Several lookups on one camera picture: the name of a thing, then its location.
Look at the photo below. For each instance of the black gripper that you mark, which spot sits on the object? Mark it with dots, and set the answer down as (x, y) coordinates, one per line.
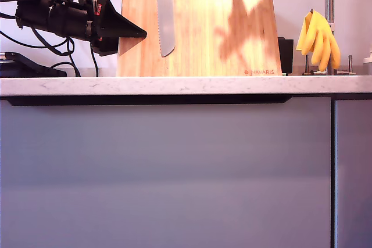
(90, 27)

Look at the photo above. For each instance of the wooden magnetic knife block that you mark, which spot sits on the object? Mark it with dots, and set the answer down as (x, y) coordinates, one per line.
(203, 41)

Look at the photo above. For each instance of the wide grey drawer front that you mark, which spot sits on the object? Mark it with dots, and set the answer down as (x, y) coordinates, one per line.
(165, 172)

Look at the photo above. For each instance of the black container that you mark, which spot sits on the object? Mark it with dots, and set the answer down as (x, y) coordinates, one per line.
(285, 56)

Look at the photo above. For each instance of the yellow rubber glove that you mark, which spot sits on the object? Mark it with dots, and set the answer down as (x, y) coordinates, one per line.
(318, 39)

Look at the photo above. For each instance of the metal rack with posts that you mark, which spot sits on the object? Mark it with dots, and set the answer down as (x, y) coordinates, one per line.
(350, 65)

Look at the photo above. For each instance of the white container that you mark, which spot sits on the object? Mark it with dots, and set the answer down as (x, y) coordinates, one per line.
(367, 59)

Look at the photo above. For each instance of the narrow grey cabinet door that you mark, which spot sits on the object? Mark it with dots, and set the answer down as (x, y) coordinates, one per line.
(354, 172)

